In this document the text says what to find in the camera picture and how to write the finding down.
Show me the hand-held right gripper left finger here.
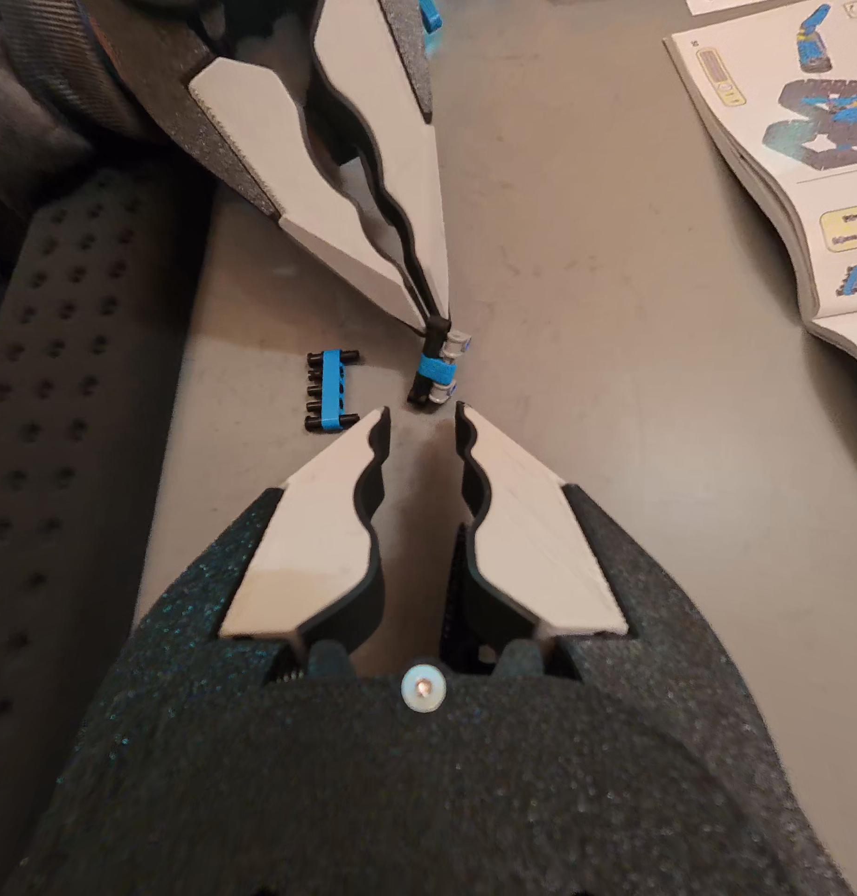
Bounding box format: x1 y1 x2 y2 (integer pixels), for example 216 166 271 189
220 406 393 656

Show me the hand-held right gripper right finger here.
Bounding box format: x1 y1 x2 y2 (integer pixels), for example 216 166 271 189
439 401 629 660

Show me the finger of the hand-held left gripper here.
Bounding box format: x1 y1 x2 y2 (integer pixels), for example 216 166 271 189
313 0 452 322
189 56 434 331

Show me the blue beam with black pins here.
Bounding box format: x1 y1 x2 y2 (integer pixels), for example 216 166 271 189
304 348 361 432

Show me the grey and blue connector assembly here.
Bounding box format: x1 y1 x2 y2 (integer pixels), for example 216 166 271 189
407 315 473 409

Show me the grey desk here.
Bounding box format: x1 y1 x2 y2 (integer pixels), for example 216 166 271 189
131 0 857 896

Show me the dark dimpled mat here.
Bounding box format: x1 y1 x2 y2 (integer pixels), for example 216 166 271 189
0 161 216 862

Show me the open instruction booklet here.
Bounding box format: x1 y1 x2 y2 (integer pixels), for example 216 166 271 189
662 0 857 385

